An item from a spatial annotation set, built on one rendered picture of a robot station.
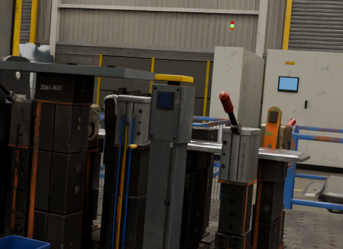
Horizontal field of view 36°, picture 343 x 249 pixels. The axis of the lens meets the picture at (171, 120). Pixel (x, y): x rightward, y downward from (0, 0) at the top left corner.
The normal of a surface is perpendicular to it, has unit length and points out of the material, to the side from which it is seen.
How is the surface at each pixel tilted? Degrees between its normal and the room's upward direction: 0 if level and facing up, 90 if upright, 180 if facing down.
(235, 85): 90
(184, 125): 90
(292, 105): 90
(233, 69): 90
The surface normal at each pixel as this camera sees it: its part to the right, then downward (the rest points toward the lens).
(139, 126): -0.40, 0.02
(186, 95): 0.91, 0.09
